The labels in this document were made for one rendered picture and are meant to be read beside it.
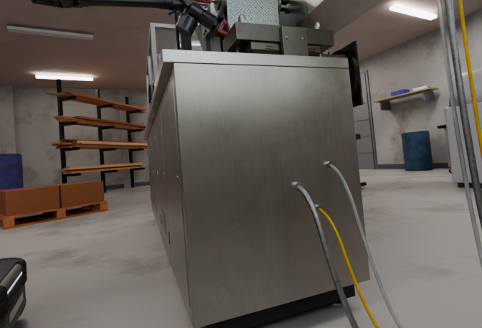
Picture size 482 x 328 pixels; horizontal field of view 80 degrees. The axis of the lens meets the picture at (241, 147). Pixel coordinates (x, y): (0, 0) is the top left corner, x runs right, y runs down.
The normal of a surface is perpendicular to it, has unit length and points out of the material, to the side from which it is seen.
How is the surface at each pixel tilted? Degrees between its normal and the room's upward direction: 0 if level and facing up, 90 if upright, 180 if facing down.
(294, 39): 90
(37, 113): 90
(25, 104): 90
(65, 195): 90
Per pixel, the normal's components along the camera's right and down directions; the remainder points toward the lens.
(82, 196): 0.72, -0.09
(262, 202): 0.33, -0.07
